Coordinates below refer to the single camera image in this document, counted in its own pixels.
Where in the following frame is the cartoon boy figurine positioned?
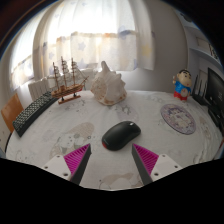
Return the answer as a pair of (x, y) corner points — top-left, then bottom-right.
(172, 68), (193, 102)

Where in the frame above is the white wall shelf unit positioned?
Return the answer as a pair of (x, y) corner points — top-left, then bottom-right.
(189, 33), (224, 68)

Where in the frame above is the white star-print curtain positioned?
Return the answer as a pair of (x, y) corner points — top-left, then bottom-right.
(9, 0), (156, 91)

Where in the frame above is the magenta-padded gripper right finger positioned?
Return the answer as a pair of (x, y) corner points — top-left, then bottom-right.
(131, 143), (183, 186)

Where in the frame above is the white printed tablecloth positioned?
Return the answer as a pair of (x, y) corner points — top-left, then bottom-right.
(5, 89), (224, 191)

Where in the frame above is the black computer keyboard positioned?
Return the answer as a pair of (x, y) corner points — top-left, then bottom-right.
(12, 90), (58, 138)

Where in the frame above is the orange wooden chair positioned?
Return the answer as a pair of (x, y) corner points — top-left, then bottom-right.
(0, 92), (25, 134)

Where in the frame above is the large white conch shell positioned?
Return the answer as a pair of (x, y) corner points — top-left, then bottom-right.
(90, 60), (128, 107)

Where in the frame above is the black computer mouse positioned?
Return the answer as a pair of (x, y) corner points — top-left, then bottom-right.
(101, 120), (142, 151)

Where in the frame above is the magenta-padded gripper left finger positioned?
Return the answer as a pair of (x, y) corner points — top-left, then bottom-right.
(42, 143), (92, 186)

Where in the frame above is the wooden model sailing ship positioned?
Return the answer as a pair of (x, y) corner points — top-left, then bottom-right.
(51, 55), (89, 105)

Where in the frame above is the round purple printed mouse pad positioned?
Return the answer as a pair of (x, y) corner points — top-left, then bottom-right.
(160, 103), (197, 136)

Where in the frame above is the black monitor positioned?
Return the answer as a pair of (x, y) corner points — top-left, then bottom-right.
(204, 67), (224, 128)

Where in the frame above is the black router with antennas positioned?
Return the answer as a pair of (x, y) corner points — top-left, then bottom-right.
(192, 74), (209, 106)

